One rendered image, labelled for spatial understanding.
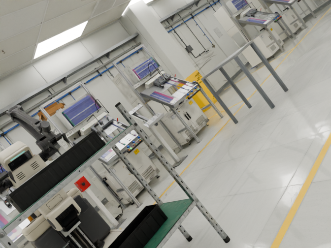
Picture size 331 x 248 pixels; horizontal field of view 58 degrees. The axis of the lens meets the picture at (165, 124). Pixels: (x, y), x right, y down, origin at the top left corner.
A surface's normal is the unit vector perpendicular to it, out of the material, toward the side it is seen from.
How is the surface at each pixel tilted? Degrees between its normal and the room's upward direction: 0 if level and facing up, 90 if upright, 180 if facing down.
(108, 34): 90
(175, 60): 90
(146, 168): 90
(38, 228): 90
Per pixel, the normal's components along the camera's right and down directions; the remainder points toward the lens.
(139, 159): 0.49, -0.30
